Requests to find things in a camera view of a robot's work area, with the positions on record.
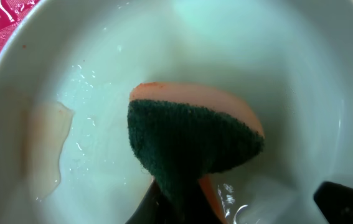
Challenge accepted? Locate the orange green sponge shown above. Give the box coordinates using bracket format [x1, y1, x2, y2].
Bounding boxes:
[127, 82, 265, 223]

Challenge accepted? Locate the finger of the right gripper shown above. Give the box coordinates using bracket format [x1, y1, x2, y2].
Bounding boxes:
[314, 182, 353, 224]

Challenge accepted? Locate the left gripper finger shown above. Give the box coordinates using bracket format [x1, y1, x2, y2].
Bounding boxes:
[126, 181, 222, 224]

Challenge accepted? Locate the light blue plate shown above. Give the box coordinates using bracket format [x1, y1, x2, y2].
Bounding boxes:
[0, 0, 353, 224]

